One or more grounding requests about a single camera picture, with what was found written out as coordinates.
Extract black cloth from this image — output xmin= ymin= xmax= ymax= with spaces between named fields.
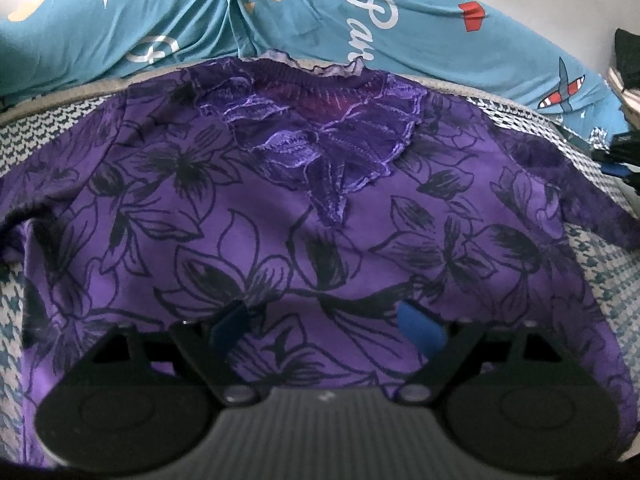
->
xmin=607 ymin=27 xmax=640 ymax=96

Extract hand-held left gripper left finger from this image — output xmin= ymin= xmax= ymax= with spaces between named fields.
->
xmin=92 ymin=302 xmax=261 ymax=406

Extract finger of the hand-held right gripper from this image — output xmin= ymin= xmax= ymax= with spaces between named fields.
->
xmin=592 ymin=132 xmax=640 ymax=183

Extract houndstooth bed mat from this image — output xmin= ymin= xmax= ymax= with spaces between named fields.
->
xmin=0 ymin=72 xmax=640 ymax=466

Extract purple floral shirt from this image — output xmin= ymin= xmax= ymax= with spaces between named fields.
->
xmin=0 ymin=50 xmax=631 ymax=461

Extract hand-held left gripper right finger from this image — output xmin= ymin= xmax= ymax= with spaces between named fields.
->
xmin=397 ymin=300 xmax=566 ymax=406

